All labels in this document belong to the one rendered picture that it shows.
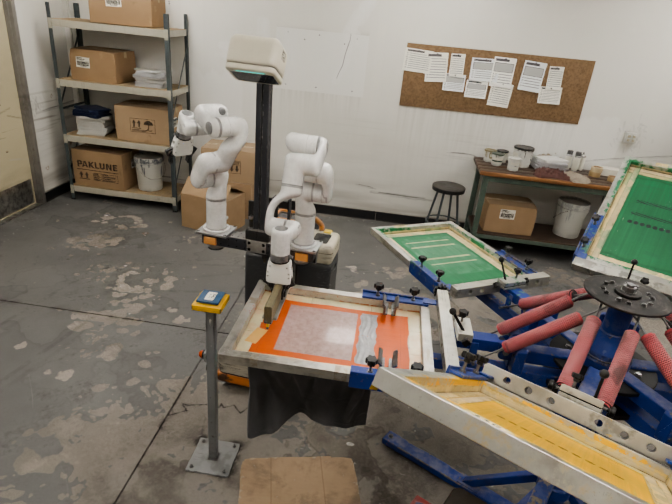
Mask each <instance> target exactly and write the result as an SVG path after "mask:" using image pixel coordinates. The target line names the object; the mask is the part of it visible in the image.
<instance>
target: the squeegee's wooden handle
mask: <svg viewBox="0 0 672 504"><path fill-rule="evenodd" d="M282 289H283V285H282V284H275V286H274V288H273V290H272V292H271V294H270V296H269V298H268V301H267V303H266V305H265V307H264V323H266V324H272V322H273V318H274V315H275V313H276V311H277V308H278V306H279V304H280V301H281V292H282Z"/></svg>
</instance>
